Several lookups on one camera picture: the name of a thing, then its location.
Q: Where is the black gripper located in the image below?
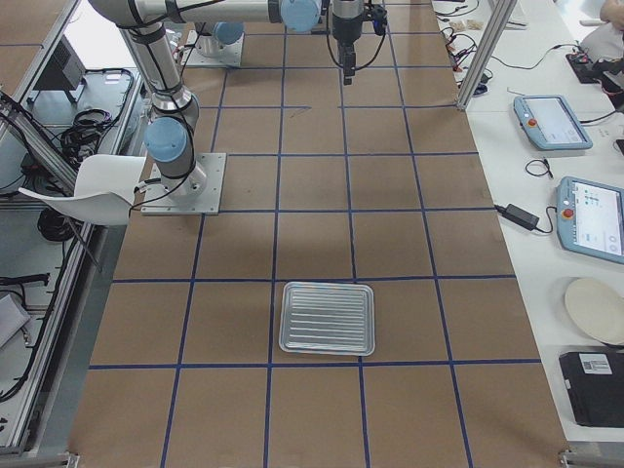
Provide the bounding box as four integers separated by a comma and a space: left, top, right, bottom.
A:
330, 0, 388, 86

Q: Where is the ribbed metal tray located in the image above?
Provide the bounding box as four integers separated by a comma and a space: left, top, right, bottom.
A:
279, 282, 375, 357

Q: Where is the teach pendant far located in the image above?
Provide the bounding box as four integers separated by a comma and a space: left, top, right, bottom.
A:
513, 95, 593, 151

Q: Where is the teach pendant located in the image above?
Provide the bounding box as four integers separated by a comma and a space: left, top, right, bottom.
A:
513, 95, 593, 151
556, 175, 623, 264

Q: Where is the black power adapter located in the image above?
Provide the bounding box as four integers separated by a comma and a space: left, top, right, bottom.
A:
494, 204, 539, 231

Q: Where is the white plastic chair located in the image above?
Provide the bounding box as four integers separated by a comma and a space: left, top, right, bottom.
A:
19, 154, 146, 226

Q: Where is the teach pendant near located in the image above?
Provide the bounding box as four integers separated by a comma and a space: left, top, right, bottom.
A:
556, 175, 623, 264

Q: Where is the white round plate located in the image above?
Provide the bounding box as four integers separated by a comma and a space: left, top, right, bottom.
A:
565, 278, 623, 346

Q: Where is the black flat box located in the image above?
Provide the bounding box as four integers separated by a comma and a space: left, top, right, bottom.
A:
559, 352, 623, 428

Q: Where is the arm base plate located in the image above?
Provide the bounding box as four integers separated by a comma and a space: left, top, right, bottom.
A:
181, 30, 244, 68
139, 153, 227, 215

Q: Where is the aluminium frame post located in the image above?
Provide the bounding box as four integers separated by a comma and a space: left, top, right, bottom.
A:
456, 0, 517, 110

